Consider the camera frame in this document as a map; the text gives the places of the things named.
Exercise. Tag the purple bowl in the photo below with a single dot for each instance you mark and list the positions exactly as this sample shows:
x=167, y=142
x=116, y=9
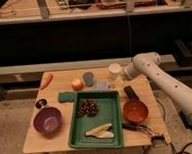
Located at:
x=47, y=120

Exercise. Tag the light blue towel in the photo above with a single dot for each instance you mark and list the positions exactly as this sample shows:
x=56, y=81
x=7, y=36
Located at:
x=101, y=85

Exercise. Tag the black handled brush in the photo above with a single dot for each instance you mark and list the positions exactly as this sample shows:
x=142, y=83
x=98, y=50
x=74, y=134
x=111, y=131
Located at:
x=142, y=128

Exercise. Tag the white cup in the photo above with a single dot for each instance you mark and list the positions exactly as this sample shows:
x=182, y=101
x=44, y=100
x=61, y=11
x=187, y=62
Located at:
x=114, y=70

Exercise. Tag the black remote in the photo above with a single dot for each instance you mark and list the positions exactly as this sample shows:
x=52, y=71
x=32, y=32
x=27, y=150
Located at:
x=130, y=93

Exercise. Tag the grey blue cup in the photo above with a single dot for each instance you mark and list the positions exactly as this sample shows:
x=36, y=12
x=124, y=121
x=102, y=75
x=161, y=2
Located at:
x=88, y=78

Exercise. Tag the small black round lid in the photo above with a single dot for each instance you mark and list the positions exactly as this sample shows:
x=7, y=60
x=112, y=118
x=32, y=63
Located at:
x=41, y=103

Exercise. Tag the wooden table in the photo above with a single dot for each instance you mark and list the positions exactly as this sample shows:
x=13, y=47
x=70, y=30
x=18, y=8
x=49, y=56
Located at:
x=35, y=142

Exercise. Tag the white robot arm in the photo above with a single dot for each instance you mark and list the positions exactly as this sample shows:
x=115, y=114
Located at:
x=148, y=64

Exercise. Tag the orange carrot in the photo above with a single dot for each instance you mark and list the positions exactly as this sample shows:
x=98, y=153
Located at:
x=46, y=81

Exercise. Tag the green sponge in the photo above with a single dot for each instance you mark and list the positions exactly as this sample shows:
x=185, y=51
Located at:
x=66, y=96

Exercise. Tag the orange bowl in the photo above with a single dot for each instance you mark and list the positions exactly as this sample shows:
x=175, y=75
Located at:
x=135, y=111

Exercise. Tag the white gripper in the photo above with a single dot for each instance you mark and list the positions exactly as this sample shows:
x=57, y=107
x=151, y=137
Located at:
x=128, y=72

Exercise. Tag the green plastic tray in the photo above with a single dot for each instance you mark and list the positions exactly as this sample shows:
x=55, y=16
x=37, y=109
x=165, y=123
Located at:
x=108, y=105

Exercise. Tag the orange apple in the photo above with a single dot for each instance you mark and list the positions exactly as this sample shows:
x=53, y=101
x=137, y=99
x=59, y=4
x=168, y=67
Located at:
x=77, y=84

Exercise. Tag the bunch of dark grapes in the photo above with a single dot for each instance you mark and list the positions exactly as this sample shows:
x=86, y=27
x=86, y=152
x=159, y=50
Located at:
x=88, y=107

